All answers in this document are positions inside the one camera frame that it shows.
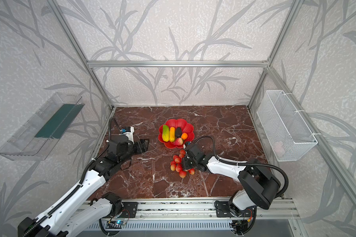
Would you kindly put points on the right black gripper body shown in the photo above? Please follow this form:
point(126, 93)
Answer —
point(188, 158)

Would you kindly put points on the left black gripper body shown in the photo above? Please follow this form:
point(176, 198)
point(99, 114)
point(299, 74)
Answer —
point(138, 146)

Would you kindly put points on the red fake grape bunch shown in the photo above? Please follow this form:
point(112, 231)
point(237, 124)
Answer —
point(177, 165)

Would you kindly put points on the red green fake apple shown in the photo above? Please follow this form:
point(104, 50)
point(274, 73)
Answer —
point(178, 142)

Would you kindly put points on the small fake orange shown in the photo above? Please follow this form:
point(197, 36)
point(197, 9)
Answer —
point(184, 136)

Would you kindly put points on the green yellow fake cucumber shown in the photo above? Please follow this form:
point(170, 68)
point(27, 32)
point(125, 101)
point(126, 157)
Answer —
point(165, 133)

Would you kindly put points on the dark fake avocado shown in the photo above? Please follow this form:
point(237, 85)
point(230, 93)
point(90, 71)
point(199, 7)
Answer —
point(178, 132)

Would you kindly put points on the yellow fake mango fruit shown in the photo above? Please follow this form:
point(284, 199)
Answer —
point(172, 136)

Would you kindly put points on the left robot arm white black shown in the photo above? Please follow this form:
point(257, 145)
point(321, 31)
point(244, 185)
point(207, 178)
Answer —
point(61, 219)

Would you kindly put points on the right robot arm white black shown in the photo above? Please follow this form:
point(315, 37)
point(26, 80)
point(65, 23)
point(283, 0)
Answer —
point(261, 183)

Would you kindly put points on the red flower-shaped fruit bowl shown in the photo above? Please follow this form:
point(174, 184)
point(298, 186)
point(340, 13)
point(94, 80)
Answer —
point(184, 125)

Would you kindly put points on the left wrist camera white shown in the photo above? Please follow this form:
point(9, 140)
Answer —
point(129, 131)

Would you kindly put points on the aluminium front rail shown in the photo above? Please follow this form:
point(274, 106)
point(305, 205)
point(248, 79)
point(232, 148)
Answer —
point(204, 209)

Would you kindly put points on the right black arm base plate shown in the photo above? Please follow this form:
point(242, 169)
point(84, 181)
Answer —
point(224, 209)

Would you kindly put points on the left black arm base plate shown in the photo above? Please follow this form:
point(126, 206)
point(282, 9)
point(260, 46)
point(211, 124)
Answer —
point(129, 210)

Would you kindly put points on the clear plastic wall tray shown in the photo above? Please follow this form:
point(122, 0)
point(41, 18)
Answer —
point(35, 140)

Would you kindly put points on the white wire mesh basket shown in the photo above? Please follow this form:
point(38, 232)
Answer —
point(287, 132)

